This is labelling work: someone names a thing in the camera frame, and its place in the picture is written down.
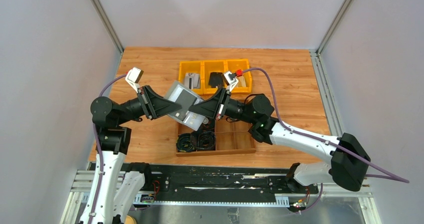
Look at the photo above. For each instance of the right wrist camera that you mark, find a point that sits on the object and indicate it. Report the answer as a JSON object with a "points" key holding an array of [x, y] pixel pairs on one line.
{"points": [[231, 80]]}

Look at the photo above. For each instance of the black card wallet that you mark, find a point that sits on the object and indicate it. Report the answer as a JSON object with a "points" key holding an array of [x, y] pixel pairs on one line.
{"points": [[216, 80]]}

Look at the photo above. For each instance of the rolled tie bottom centre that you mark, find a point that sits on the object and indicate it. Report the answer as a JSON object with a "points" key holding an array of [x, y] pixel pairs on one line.
{"points": [[203, 140]]}

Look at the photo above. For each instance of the yellow three-bin tray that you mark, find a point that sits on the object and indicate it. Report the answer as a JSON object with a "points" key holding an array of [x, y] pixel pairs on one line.
{"points": [[204, 77]]}

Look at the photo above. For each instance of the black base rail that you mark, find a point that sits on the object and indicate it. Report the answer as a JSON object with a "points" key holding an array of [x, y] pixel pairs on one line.
{"points": [[209, 184]]}

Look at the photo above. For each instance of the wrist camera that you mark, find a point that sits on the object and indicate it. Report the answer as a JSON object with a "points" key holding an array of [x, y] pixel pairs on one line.
{"points": [[133, 77], [231, 80]]}

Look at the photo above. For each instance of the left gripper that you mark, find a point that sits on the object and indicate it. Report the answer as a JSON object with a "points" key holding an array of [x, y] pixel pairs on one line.
{"points": [[155, 106]]}

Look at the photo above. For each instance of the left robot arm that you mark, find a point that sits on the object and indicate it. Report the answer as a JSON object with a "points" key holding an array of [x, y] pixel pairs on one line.
{"points": [[109, 203]]}

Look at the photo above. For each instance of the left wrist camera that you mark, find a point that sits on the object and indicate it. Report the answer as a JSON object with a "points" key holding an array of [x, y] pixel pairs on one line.
{"points": [[133, 77]]}

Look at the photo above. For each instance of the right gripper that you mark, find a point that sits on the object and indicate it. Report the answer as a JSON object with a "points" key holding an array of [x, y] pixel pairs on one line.
{"points": [[215, 107]]}

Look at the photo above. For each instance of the beige cards in bin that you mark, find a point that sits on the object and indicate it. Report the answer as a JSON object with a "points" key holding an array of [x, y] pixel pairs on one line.
{"points": [[241, 82]]}

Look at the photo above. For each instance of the grey card holder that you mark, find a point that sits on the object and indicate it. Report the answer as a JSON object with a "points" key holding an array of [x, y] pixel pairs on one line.
{"points": [[180, 94]]}

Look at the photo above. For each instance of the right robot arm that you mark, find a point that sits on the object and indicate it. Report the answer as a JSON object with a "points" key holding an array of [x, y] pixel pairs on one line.
{"points": [[343, 160]]}

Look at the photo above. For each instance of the rolled tie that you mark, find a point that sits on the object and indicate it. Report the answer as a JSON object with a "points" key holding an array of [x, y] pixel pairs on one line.
{"points": [[203, 140], [184, 144]]}

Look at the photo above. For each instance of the wooden compartment tray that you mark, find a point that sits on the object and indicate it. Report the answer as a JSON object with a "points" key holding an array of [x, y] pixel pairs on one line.
{"points": [[232, 137]]}

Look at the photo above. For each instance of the rolled tie bottom left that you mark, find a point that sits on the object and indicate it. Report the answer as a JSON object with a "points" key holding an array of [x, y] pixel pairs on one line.
{"points": [[184, 144]]}

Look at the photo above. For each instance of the white cards in bin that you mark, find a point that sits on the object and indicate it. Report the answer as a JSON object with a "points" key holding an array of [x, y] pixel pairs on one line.
{"points": [[192, 81]]}

